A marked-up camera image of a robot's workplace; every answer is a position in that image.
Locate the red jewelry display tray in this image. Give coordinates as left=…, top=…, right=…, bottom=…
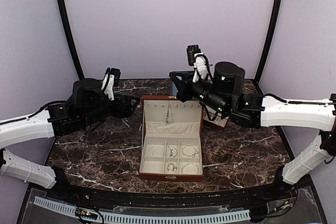
left=203, top=110, right=228, bottom=130

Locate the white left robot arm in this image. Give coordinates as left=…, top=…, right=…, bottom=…
left=1, top=67, right=140, bottom=201

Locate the silver bangle front left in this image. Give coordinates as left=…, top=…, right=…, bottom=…
left=151, top=145, right=165, bottom=157

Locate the thin chain hung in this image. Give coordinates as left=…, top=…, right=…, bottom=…
left=165, top=105, right=172, bottom=125

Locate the silver bangle front right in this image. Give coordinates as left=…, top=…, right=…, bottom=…
left=181, top=163, right=200, bottom=175

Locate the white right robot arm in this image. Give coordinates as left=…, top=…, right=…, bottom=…
left=169, top=45, right=335, bottom=200

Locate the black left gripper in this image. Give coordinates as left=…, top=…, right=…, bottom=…
left=82, top=93, right=141, bottom=127

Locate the gold crystal pendant earring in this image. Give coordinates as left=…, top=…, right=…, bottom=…
left=166, top=162, right=179, bottom=174

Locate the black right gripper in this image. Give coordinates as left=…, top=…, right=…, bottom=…
left=170, top=70, right=229, bottom=115

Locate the red jewelry box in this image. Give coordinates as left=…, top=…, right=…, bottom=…
left=139, top=95, right=204, bottom=182

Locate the silver bangle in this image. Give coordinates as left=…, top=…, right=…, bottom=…
left=151, top=145, right=165, bottom=157
left=181, top=163, right=200, bottom=175
left=181, top=145, right=198, bottom=158

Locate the silver bangle back right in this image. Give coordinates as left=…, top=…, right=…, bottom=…
left=181, top=145, right=198, bottom=158

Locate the white perforated cable rail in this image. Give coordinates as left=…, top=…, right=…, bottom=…
left=33, top=196, right=251, bottom=223

